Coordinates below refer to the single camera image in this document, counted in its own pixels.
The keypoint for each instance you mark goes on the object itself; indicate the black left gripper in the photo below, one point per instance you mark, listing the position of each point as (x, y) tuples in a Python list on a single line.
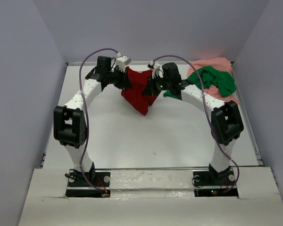
[(124, 83)]

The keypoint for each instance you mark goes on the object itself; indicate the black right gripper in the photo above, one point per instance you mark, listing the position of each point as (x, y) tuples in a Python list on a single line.
[(150, 90)]

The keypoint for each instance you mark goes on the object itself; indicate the red t-shirt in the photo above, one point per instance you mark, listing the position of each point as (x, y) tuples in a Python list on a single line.
[(140, 95)]

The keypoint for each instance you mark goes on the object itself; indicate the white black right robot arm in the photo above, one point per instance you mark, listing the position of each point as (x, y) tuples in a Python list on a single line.
[(223, 117)]

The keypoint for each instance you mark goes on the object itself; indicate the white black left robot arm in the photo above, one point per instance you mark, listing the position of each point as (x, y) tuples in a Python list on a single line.
[(70, 122)]

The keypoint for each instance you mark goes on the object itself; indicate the green t-shirt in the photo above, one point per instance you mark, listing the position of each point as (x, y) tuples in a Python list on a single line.
[(218, 84)]

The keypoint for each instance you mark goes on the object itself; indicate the white front cover board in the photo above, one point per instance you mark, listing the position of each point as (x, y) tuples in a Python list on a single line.
[(153, 198)]

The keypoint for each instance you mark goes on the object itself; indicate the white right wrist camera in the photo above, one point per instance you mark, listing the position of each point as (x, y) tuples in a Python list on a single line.
[(156, 69)]

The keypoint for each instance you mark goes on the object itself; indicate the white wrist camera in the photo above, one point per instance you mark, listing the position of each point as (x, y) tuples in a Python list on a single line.
[(122, 62), (156, 69)]

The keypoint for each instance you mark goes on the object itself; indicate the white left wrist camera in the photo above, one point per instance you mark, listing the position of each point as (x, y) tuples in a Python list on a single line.
[(122, 62)]

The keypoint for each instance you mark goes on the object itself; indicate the aluminium left table rail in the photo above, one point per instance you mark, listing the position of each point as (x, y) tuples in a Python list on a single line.
[(42, 160)]

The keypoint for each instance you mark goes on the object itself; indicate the aluminium table rail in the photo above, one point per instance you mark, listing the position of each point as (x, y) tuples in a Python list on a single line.
[(247, 122), (42, 160)]

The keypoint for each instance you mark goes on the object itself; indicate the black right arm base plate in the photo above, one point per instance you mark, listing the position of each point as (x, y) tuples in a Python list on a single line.
[(205, 186)]

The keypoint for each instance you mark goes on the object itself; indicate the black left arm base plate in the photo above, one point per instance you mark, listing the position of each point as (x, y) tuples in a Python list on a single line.
[(79, 186)]

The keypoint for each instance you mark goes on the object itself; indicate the aluminium right table rail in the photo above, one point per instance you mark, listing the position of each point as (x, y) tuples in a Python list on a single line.
[(247, 122)]

